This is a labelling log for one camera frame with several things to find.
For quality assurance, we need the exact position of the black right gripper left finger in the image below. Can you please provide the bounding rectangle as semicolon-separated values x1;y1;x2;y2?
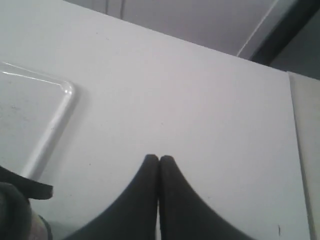
66;154;160;240

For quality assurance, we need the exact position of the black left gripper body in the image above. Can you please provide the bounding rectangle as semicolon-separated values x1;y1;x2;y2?
0;182;32;240

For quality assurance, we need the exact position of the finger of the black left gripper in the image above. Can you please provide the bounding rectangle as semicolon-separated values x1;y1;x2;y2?
0;166;54;200

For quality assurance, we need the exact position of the soy sauce bottle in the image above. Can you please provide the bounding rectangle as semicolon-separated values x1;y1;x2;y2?
28;211;53;240

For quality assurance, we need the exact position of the white plastic tray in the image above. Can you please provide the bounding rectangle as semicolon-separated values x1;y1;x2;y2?
0;62;75;180

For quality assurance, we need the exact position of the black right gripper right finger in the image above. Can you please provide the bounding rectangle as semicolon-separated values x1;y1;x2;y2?
159;155;251;240

